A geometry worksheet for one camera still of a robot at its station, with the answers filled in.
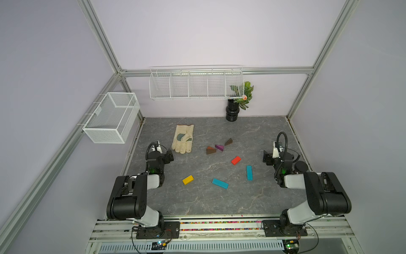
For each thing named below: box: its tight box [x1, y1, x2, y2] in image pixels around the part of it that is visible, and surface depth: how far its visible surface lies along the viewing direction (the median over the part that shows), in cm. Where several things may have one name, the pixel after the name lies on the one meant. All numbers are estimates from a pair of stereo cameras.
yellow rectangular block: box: [182, 174, 195, 186], surface depth 91 cm
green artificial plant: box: [233, 81, 254, 111], surface depth 101 cm
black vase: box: [225, 98, 240, 122], surface depth 118 cm
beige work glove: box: [171, 124, 195, 154], surface depth 108 cm
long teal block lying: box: [211, 177, 229, 190], surface depth 90 cm
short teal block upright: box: [246, 165, 254, 181], surface depth 93 cm
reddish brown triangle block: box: [206, 146, 217, 155], surface depth 102 cm
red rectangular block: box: [231, 156, 242, 166], surface depth 99 cm
